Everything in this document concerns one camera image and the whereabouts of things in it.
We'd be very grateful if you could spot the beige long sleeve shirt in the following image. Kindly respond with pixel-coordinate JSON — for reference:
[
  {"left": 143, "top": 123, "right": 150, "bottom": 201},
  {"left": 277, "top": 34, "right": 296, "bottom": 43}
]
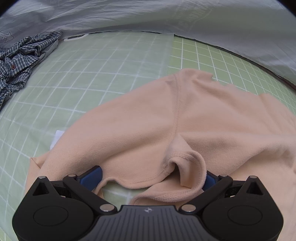
[{"left": 24, "top": 68, "right": 296, "bottom": 206}]

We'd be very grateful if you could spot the white paper label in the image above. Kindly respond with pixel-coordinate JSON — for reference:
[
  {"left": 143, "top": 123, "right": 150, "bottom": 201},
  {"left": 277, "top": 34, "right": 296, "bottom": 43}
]
[{"left": 50, "top": 130, "right": 65, "bottom": 150}]

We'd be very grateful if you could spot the green grid bed sheet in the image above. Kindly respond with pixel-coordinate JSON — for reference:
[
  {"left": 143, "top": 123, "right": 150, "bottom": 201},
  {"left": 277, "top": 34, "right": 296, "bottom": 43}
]
[{"left": 1, "top": 32, "right": 295, "bottom": 240}]

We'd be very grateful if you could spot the blue checkered shirt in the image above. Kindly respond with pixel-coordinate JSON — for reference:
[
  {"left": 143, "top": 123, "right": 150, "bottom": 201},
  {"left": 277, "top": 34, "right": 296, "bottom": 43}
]
[{"left": 1, "top": 31, "right": 62, "bottom": 105}]

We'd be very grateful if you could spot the grey printed bed sheet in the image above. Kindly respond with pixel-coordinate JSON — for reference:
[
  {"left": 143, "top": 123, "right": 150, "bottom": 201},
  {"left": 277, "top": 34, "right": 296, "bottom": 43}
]
[{"left": 1, "top": 1, "right": 295, "bottom": 83}]

